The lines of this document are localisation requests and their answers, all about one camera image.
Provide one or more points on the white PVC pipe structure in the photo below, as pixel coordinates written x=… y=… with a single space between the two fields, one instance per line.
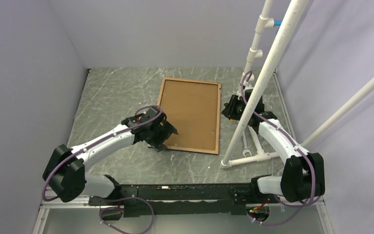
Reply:
x=289 y=23

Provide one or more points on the blue picture frame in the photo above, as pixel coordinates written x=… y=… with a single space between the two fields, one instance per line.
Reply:
x=193 y=107

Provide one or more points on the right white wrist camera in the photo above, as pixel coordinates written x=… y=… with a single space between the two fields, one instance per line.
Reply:
x=247 y=90

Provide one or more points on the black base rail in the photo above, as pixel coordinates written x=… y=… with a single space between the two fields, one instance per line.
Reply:
x=184 y=199

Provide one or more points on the white diagonal pole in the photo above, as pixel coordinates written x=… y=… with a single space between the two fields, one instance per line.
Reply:
x=344 y=109

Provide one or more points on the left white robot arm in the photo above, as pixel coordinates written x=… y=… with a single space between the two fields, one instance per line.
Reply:
x=66 y=176

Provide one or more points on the blue pipe valve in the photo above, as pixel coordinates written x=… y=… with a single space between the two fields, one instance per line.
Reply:
x=277 y=23

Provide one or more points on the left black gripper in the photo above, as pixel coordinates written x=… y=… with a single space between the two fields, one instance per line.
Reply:
x=167 y=129

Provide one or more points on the silver 24mm wrench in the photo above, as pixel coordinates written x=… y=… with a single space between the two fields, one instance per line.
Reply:
x=245 y=151

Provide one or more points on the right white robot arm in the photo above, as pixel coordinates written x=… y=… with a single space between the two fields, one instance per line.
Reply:
x=302 y=179

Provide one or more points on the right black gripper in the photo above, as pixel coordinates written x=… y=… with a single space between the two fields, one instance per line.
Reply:
x=229 y=111

